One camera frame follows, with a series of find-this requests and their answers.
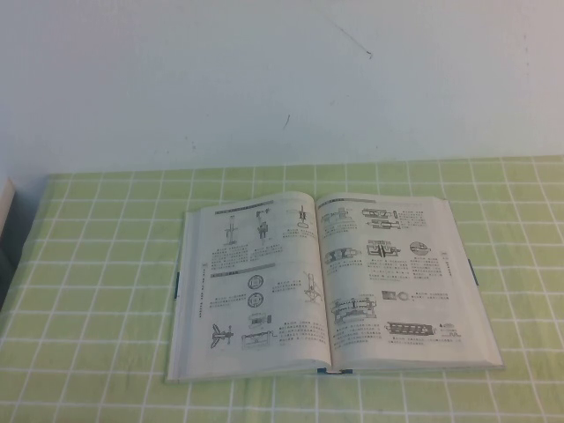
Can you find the green checked tablecloth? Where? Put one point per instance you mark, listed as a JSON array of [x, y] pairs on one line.
[[88, 352]]

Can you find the technical book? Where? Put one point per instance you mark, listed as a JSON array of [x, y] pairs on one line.
[[388, 335]]

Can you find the beige board panel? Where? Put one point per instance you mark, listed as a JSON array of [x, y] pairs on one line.
[[6, 207]]

